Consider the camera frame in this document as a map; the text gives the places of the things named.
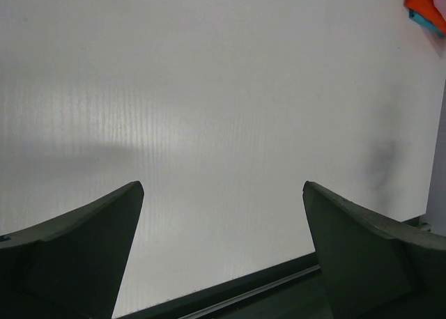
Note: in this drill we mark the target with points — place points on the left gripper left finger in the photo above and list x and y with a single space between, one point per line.
71 266

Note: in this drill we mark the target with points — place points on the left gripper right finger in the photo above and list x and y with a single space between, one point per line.
374 266

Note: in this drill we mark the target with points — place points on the blue folded t shirt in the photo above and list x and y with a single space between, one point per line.
424 23

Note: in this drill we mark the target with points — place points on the orange folded t shirt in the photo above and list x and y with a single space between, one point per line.
427 9

